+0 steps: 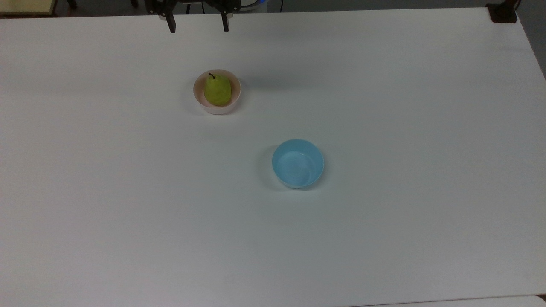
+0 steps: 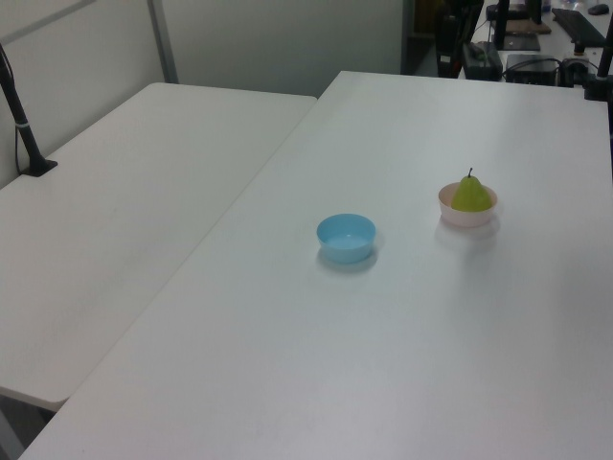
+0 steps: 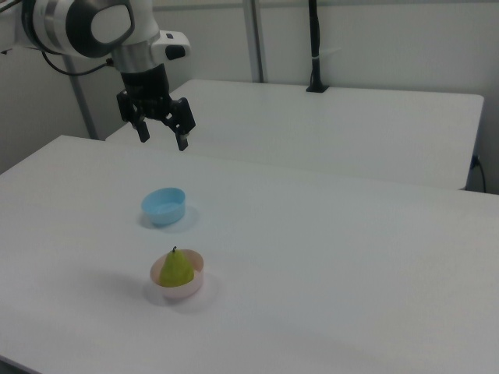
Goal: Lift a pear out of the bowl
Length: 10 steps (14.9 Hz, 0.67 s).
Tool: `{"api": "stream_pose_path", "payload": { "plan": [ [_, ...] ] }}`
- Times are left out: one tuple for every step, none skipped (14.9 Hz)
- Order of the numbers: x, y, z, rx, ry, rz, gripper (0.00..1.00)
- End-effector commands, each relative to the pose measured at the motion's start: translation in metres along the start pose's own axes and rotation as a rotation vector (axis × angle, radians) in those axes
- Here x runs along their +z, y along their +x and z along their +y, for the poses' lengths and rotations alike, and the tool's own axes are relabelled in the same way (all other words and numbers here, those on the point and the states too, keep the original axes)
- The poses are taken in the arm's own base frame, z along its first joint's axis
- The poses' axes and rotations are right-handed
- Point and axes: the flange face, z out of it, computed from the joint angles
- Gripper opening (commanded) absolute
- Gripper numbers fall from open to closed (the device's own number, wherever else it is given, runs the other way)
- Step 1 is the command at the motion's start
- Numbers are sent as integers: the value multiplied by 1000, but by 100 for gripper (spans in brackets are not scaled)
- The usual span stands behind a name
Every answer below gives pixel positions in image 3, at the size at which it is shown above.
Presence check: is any white table with grey edge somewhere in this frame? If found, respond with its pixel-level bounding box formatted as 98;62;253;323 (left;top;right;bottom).
104;79;485;191

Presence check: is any aluminium frame post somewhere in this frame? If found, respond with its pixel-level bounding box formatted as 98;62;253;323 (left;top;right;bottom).
242;0;270;83
69;72;99;140

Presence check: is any thin gripper cable loop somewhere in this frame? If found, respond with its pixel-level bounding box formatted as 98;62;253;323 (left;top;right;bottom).
41;50;116;76

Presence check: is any blue plastic bowl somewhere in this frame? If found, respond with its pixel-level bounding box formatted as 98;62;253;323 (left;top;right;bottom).
140;187;187;226

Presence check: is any white cable tie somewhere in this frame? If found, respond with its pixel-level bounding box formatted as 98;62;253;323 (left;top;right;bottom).
313;48;341;62

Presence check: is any black wall power cable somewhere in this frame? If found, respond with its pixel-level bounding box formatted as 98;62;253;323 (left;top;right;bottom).
471;154;487;192

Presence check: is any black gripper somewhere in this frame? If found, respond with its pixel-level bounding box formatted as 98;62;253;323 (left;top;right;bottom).
116;64;196;153

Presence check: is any green pear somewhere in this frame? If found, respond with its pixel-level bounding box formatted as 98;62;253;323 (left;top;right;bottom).
158;245;195;289

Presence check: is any black camera stand pole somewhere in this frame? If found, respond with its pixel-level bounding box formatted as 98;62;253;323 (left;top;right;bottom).
306;0;330;94

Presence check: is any pink plastic bowl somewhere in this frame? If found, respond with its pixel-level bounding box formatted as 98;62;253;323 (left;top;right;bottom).
150;249;205;300

